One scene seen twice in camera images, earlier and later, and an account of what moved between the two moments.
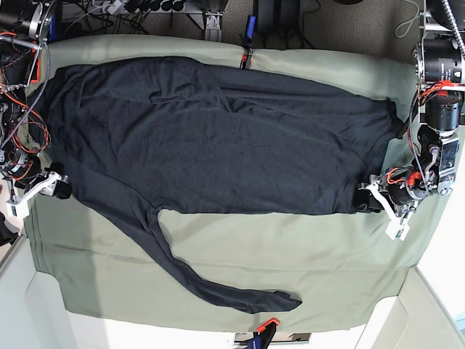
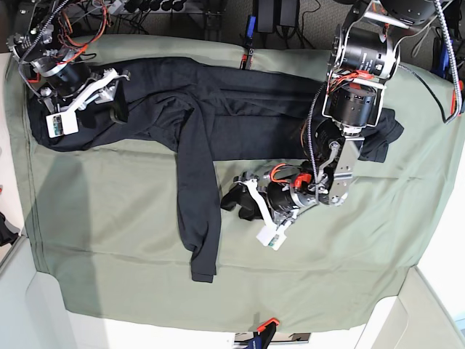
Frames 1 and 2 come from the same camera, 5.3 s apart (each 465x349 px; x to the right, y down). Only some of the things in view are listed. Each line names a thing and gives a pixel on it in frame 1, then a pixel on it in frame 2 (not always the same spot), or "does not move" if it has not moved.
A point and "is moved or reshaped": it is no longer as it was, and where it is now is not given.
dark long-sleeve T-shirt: x=180 y=134 is moved or reshaped
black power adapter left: x=266 y=16 does not move
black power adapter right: x=289 y=13 does not move
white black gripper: x=399 y=187 to x=282 y=188
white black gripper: x=54 y=173 to x=73 y=87
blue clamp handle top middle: x=251 y=26 does not move
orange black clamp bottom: x=267 y=331 does not move
